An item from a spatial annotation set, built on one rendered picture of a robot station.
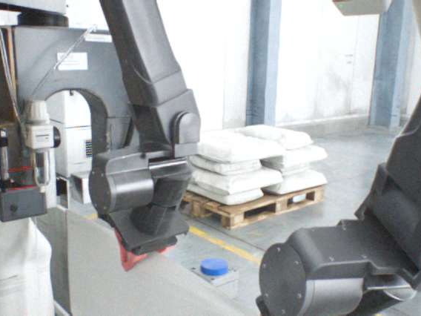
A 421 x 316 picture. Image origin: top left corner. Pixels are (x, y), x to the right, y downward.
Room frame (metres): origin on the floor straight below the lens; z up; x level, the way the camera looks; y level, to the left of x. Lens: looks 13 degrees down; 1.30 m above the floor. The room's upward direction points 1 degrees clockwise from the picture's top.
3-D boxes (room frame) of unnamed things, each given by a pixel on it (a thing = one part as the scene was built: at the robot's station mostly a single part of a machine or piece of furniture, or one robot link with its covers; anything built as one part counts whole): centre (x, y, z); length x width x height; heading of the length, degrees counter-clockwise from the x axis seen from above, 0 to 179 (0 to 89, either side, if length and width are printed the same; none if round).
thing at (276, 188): (4.14, -0.69, 0.20); 0.67 x 0.43 x 0.15; 131
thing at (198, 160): (3.86, -0.06, 0.44); 0.66 x 0.42 x 0.14; 35
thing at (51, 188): (0.86, 0.31, 1.08); 0.03 x 0.01 x 0.13; 131
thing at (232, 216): (4.08, -0.31, 0.07); 1.20 x 0.82 x 0.14; 133
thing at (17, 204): (0.82, 0.35, 1.04); 0.08 x 0.06 x 0.05; 131
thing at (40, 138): (0.79, 0.29, 1.14); 0.05 x 0.04 x 0.16; 131
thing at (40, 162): (0.78, 0.29, 1.11); 0.03 x 0.03 x 0.06
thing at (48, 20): (0.91, 0.32, 1.35); 0.09 x 0.09 x 0.03
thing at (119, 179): (0.57, 0.09, 1.17); 0.11 x 0.09 x 0.12; 131
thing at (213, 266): (0.96, -0.01, 0.84); 0.06 x 0.06 x 0.02
